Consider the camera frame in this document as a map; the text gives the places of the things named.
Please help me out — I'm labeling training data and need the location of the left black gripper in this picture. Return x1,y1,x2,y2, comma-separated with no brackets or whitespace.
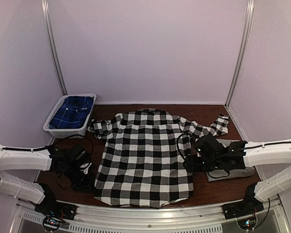
64,163,97,194

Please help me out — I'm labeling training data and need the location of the aluminium frame post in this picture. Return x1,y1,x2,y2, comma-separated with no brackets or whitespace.
41,0,68,95
225,0,255,109

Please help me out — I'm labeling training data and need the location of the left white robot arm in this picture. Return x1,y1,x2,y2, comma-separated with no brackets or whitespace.
0,145,95,216

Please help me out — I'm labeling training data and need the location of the white plastic basket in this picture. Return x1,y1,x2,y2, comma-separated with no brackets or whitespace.
43,94,97,138

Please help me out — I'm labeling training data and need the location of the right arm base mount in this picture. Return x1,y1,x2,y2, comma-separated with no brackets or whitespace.
222,199,264,220

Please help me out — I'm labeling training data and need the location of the left aluminium frame post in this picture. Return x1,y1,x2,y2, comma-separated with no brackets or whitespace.
41,0,68,95

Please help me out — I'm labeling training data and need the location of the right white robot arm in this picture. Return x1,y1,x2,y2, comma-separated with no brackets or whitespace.
180,134,291,215

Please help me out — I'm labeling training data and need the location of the left black cable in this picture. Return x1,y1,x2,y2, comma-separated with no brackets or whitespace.
45,135,94,190

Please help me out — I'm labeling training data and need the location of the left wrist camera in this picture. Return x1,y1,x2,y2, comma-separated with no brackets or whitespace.
66,145,92,174

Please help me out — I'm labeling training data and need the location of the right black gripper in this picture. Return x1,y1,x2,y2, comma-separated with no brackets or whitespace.
183,154,223,173

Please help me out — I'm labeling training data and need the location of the front aluminium rail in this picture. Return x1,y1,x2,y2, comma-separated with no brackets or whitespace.
14,191,289,233

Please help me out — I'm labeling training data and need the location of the folded grey shirt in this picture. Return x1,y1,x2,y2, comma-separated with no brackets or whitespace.
205,141,255,181

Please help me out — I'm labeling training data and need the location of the right aluminium frame post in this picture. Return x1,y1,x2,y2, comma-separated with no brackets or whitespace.
225,0,255,109

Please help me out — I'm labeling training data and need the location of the blue plaid shirt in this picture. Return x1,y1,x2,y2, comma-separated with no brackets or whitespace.
49,96,94,129

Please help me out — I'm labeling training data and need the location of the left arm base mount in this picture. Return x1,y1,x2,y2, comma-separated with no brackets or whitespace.
32,202,77,220

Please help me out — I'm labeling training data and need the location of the black white plaid shirt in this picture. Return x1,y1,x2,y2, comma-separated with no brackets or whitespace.
88,109,229,208

